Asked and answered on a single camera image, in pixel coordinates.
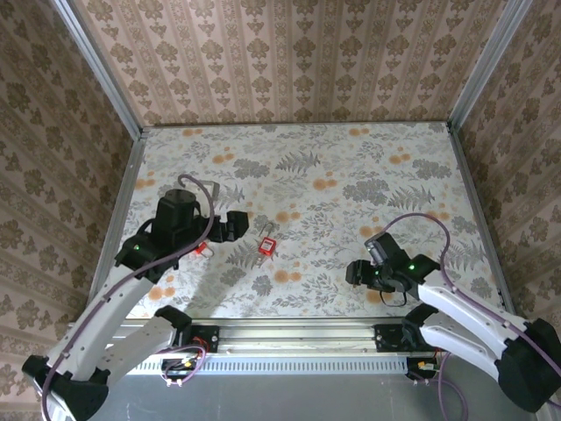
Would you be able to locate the aluminium mounting rail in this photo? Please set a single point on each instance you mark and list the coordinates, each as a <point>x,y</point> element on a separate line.
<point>298,335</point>

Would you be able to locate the grey metal sheet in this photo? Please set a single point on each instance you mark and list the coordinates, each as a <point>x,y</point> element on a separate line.
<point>307,399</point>

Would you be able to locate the aluminium frame post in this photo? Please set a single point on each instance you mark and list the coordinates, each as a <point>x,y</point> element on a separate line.
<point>103,74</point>
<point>488,61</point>

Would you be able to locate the red safety padlock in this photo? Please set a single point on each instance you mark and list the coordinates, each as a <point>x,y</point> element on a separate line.
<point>200,249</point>
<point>266,246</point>

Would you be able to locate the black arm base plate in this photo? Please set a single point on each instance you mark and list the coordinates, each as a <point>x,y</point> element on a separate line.
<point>388,337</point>
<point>206,337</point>

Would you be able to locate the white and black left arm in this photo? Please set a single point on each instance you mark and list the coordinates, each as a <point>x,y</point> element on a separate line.
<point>109,307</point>

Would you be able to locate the silver metal key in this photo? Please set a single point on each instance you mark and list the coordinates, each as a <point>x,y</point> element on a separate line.
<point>262,259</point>

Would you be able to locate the aluminium table side rail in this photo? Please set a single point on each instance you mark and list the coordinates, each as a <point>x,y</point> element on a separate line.
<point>474,197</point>
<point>122,197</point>

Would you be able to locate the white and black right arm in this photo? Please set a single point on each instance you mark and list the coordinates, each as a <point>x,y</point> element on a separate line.
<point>460,316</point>

